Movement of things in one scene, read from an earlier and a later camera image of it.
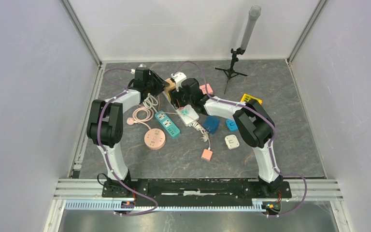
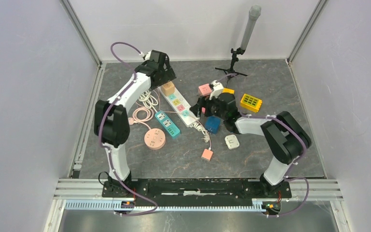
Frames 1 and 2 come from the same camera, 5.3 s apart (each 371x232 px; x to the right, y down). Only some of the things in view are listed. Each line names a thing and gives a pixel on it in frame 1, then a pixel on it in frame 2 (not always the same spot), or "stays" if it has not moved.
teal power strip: (161, 116) stays
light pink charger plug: (206, 154) stays
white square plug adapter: (232, 141) stays
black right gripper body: (182, 100) to (212, 107)
